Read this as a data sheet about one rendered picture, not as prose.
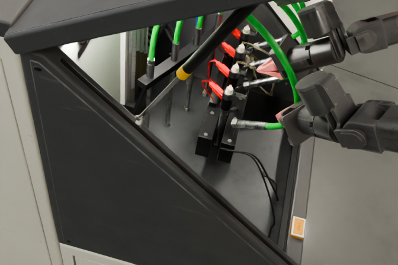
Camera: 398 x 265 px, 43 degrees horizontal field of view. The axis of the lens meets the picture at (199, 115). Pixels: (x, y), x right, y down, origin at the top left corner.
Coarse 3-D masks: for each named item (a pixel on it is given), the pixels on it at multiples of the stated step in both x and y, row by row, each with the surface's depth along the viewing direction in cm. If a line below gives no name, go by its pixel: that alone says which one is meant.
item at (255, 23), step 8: (248, 16) 93; (256, 24) 93; (152, 32) 113; (264, 32) 93; (152, 40) 115; (272, 40) 94; (152, 48) 117; (272, 48) 94; (280, 48) 94; (152, 56) 119; (280, 56) 94; (288, 64) 95; (288, 72) 95; (296, 80) 96; (296, 96) 98; (272, 128) 107; (280, 128) 106
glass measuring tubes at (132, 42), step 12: (120, 36) 118; (132, 36) 119; (144, 36) 128; (120, 48) 121; (132, 48) 122; (144, 48) 135; (120, 60) 124; (132, 60) 125; (144, 60) 139; (120, 72) 127; (132, 72) 128; (144, 72) 142; (120, 84) 131; (132, 84) 131; (120, 96) 134; (132, 96) 135; (132, 108) 137
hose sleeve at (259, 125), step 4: (240, 120) 114; (244, 120) 113; (240, 124) 113; (244, 124) 112; (248, 124) 111; (252, 124) 111; (256, 124) 110; (260, 124) 109; (264, 124) 109; (248, 128) 112; (252, 128) 111; (256, 128) 110; (260, 128) 109; (264, 128) 109
